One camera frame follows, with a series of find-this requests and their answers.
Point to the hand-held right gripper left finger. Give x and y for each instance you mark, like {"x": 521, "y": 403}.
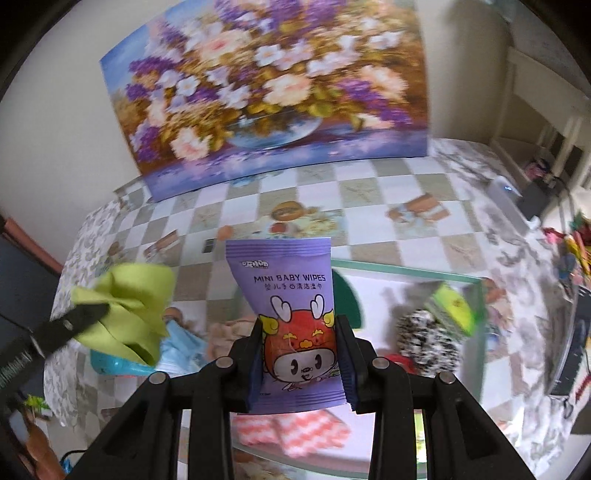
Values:
{"x": 255, "y": 364}

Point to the blue face mask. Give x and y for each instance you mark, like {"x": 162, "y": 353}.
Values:
{"x": 184, "y": 344}

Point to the person's left hand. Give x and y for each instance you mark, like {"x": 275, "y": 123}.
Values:
{"x": 41, "y": 447}

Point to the black power adapter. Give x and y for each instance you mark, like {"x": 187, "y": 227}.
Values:
{"x": 540, "y": 196}

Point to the light green cloth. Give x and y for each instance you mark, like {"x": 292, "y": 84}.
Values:
{"x": 129, "y": 300}

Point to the teal plastic wipes box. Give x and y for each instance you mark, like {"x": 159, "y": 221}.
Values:
{"x": 115, "y": 364}

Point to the teal-rimmed white tray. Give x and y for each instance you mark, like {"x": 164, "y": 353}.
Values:
{"x": 383, "y": 295}

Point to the white wooden stool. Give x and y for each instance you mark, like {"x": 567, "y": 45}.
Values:
{"x": 540, "y": 97}

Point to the leopard print scrunchie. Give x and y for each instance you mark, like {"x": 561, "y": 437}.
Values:
{"x": 429, "y": 341}

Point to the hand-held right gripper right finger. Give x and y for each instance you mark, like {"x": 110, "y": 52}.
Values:
{"x": 347, "y": 369}

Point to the purple baby wipes packet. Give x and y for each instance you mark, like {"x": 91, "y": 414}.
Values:
{"x": 286, "y": 286}

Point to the smartphone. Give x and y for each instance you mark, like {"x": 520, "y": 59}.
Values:
{"x": 572, "y": 341}

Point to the pink chevron cloth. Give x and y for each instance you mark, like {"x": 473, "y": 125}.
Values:
{"x": 300, "y": 431}

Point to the green tissue packet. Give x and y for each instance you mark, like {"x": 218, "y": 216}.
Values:
{"x": 455, "y": 309}

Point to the green yellow sponge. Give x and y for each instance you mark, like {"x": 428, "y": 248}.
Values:
{"x": 351, "y": 300}

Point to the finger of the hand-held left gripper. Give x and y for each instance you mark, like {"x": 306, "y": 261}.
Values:
{"x": 69, "y": 325}

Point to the flower painting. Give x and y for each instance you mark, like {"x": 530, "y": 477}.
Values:
{"x": 277, "y": 92}

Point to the pile of small clutter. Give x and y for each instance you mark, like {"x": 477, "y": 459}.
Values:
{"x": 572, "y": 249}

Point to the red dotted bow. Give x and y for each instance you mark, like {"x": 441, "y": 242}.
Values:
{"x": 399, "y": 361}

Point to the white power strip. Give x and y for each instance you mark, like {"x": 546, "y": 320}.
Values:
{"x": 505, "y": 198}

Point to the dark furniture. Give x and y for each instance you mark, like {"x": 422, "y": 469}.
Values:
{"x": 23, "y": 286}

